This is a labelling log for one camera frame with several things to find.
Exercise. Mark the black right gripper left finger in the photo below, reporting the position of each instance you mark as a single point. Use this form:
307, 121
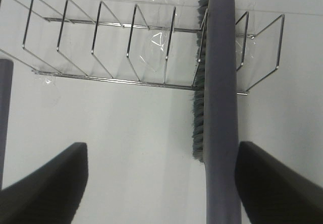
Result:
50, 194

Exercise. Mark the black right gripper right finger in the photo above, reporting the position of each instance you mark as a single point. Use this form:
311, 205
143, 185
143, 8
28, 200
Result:
271, 192

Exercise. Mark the grey hand brush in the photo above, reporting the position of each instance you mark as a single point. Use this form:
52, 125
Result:
215, 134

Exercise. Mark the grey plastic dustpan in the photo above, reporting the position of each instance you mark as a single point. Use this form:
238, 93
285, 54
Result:
6, 86

